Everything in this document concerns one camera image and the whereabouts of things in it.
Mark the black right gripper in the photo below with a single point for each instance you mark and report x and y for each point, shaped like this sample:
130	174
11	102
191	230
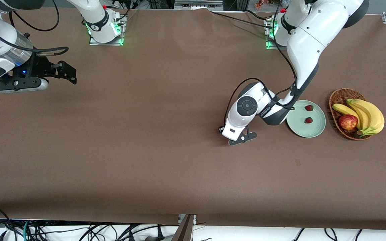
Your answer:
38	68

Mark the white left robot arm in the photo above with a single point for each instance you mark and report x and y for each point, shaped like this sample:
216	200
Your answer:
313	33

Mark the silver metal bracket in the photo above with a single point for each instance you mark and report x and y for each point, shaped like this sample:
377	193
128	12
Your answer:
181	218

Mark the silver equipment box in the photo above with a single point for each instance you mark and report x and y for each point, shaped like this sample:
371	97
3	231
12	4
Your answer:
198	4

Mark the small yellow banana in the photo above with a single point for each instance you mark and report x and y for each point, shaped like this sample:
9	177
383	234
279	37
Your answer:
345	109

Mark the brown table cover sheet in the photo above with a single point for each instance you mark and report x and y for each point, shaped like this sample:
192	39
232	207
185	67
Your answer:
179	167

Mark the red apple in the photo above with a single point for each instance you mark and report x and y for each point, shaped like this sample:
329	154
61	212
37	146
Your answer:
348	122

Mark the pale green plate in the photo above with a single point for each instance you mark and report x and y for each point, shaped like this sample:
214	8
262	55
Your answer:
313	130

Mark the dark metal beam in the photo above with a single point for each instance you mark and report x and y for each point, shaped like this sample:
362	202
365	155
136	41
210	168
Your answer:
184	231

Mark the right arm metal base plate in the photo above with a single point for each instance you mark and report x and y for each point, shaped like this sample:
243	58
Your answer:
94	43

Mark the large yellow banana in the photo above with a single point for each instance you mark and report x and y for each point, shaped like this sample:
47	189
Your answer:
376	117

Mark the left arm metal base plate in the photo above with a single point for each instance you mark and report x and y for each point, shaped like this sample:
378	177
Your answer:
270	47

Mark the red strawberry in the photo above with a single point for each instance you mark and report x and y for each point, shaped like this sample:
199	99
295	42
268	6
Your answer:
309	107
308	120

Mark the brown wicker basket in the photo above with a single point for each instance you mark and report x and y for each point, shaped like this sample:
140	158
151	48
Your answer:
338	97

